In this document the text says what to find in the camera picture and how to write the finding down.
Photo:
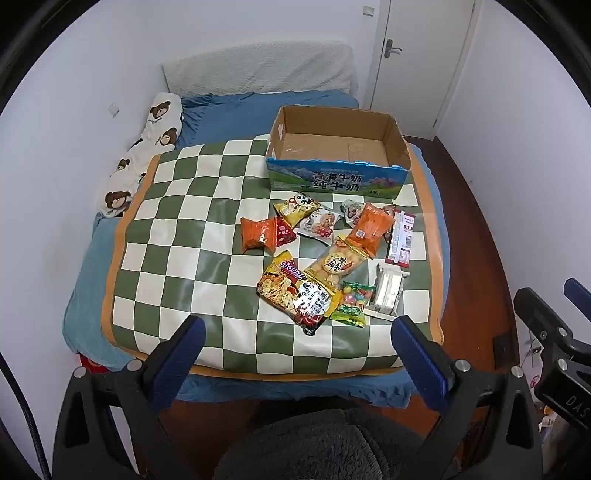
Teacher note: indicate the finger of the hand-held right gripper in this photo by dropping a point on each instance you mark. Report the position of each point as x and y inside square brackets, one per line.
[540, 314]
[579, 295]

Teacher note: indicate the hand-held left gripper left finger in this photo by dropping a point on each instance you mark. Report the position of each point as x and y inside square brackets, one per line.
[184, 355]

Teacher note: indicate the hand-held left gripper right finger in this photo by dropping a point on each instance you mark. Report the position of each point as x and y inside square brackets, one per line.
[415, 355]

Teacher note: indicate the clear white wafer packet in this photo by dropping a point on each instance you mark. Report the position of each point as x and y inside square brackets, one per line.
[385, 290]

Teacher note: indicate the green candy packet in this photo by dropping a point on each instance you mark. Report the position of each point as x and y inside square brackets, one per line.
[353, 300]

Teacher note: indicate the long white red packet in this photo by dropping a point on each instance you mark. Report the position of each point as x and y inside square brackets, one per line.
[401, 240]

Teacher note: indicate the clear rice cracker packet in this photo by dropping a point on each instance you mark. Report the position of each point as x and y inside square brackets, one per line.
[334, 265]

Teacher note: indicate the yellow instant noodle packet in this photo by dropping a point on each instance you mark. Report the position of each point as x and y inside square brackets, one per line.
[295, 290]

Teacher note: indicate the puffed orange snack packet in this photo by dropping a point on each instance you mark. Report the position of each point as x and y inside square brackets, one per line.
[258, 233]

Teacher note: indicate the brown snack packet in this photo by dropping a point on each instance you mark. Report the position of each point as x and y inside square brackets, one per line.
[392, 211]

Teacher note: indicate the small red snack packet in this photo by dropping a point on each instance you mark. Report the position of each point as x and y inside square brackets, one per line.
[285, 235]

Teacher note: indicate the pale green snack packet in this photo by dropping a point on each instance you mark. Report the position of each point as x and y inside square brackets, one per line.
[351, 210]

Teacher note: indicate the white packet with orange picture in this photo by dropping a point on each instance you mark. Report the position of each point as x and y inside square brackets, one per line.
[318, 224]

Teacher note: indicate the yellow panda snack packet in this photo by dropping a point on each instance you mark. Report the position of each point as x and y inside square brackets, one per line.
[295, 207]

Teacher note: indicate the blue printed cardboard box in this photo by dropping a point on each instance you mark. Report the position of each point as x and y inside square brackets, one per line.
[323, 182]

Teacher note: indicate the red bag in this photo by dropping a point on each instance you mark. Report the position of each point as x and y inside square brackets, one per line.
[92, 364]

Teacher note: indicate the green white checkered mat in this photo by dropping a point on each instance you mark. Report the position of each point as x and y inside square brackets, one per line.
[184, 240]

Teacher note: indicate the blue bed sheet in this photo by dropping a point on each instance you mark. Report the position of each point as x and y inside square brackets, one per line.
[83, 295]

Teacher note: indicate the grey fleece clothing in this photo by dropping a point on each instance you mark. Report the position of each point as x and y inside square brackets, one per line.
[323, 447]

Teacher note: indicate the bear print pillow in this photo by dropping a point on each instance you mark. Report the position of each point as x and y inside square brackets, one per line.
[157, 124]

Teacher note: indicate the white door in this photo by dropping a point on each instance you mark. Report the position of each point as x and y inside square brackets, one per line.
[425, 55]

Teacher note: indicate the grey quilted headboard cushion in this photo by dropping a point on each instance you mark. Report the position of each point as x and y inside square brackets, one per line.
[258, 69]

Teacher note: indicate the white light switch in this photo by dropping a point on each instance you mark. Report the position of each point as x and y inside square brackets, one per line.
[369, 10]

